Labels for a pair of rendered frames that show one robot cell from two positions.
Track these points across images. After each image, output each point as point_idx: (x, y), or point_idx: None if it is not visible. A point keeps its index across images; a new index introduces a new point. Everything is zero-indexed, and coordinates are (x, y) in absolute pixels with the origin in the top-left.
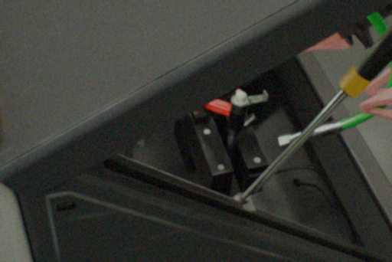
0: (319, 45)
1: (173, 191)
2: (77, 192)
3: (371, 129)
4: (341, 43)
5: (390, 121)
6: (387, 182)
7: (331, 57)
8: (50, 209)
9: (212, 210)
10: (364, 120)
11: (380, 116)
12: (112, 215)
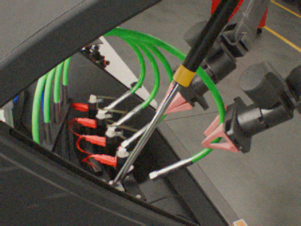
0: (172, 109)
1: (58, 161)
2: None
3: None
4: (187, 105)
5: (230, 189)
6: (226, 203)
7: (191, 155)
8: None
9: (89, 182)
10: (206, 154)
11: (224, 187)
12: (17, 171)
